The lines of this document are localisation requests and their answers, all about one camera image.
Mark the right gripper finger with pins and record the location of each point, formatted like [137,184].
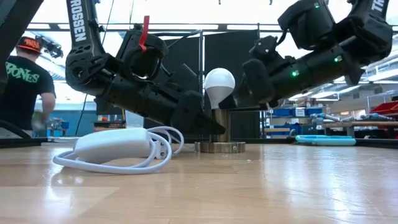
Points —
[258,81]

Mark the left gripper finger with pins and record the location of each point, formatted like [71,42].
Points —
[188,115]

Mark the white lightbulb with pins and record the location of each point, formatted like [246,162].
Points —
[219,84]

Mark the brass lamp socket base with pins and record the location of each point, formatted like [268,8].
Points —
[221,147]

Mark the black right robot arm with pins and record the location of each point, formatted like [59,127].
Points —
[357,37]

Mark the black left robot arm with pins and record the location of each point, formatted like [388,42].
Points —
[84,31]

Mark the blue storage bin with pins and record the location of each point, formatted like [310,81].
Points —
[283,112]
[314,111]

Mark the red zip tie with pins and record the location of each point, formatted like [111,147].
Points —
[144,34]

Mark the teal tray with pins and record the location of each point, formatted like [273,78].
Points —
[325,140]

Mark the wooden workbench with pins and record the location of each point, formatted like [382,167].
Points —
[360,124]

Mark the red storage bin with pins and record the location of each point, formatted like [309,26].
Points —
[385,109]

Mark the person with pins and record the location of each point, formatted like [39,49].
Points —
[25,93]

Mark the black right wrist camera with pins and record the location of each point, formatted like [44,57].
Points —
[264,48]

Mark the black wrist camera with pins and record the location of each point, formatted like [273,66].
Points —
[186,77]
[264,48]

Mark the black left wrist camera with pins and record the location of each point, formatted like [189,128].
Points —
[186,77]

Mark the black aluminium table frame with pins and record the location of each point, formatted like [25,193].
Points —
[18,142]

